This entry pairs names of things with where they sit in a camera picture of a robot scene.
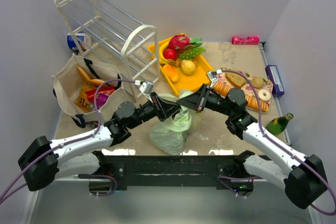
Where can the floral bread tray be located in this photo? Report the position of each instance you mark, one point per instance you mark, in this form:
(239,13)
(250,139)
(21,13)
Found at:
(248,87)

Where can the red apple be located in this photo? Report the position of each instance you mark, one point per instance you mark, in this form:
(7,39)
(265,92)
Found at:
(170,54)

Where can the orange mango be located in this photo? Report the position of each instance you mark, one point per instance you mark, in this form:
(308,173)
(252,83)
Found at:
(171,73)

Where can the green bottle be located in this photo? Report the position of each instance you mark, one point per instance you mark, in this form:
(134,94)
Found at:
(278,125)

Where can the green grape bunch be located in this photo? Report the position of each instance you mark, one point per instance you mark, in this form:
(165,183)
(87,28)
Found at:
(192,53)

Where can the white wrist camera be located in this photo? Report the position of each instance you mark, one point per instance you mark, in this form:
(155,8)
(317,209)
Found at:
(145,88)
(213,77)

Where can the purple box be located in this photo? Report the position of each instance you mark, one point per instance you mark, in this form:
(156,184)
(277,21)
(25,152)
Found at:
(273,75)

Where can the white metal shelf rack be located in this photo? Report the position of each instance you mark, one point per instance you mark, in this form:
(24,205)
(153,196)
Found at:
(107,33)

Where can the yellow banana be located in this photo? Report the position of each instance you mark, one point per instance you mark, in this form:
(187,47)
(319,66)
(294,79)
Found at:
(163,61)

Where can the orange kettle chips bag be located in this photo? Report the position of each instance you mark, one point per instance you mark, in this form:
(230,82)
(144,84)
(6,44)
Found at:
(88,84)

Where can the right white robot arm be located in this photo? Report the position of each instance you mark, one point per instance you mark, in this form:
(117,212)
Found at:
(302,177)

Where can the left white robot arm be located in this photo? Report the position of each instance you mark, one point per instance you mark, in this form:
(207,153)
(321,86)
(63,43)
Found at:
(41,162)

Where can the yellow pear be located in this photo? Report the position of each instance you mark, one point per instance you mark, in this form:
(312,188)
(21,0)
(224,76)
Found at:
(188,67)

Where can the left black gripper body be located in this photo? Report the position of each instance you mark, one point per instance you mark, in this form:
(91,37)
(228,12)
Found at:
(158,106)

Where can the long baguette loaf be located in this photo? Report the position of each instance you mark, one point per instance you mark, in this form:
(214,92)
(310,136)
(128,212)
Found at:
(223,90)

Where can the pink dragon fruit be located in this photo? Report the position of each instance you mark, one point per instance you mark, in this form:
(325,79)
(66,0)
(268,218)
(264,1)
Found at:
(182,42)

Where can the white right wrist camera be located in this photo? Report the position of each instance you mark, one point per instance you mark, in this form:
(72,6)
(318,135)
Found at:
(213,77)

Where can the cream canvas tote bag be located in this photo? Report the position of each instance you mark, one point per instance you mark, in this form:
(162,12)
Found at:
(74,92)

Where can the round bread roll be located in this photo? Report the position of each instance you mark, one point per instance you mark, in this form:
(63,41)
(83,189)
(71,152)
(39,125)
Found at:
(257,82)

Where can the light green plastic bag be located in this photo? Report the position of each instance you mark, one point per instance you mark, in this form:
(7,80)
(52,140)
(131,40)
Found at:
(170,135)

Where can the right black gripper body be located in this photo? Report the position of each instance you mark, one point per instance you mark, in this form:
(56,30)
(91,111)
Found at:
(202,98)

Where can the white glazed donut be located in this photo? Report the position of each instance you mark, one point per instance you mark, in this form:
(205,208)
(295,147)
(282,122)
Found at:
(264,95)

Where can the yellow plastic fruit tray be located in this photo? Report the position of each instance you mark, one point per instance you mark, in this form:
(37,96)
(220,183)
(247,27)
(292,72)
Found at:
(186,82)

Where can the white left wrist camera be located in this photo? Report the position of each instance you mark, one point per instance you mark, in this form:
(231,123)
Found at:
(145,88)

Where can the brown bread slice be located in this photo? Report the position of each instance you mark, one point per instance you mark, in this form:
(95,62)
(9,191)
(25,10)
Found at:
(235,80)

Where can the purple snack bag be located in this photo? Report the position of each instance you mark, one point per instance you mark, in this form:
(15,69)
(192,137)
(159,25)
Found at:
(101,100)

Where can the red gummy candy bag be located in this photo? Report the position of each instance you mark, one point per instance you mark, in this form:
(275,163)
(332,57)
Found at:
(106,92)

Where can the pink box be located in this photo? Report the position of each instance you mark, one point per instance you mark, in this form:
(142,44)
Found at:
(252,40)

